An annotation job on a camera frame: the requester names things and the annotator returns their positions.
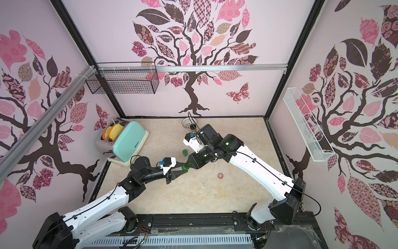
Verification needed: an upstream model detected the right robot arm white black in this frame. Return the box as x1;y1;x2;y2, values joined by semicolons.
183;124;306;225

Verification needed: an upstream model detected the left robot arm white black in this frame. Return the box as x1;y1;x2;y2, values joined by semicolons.
32;156;188;249

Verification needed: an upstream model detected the black white patterned bowl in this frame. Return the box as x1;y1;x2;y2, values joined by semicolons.
181;117;197;130

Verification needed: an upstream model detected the mint green toaster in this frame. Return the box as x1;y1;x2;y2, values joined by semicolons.
113;121;149;162

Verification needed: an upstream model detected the white slotted cable duct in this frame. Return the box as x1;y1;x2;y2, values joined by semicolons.
90;234;253;248

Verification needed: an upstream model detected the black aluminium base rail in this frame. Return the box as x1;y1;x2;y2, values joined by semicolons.
71;211;318;237

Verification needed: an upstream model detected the black wire wall basket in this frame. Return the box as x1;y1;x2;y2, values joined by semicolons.
86;62;160;94

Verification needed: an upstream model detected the white wire wall shelf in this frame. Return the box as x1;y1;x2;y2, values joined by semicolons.
283;87;336;162

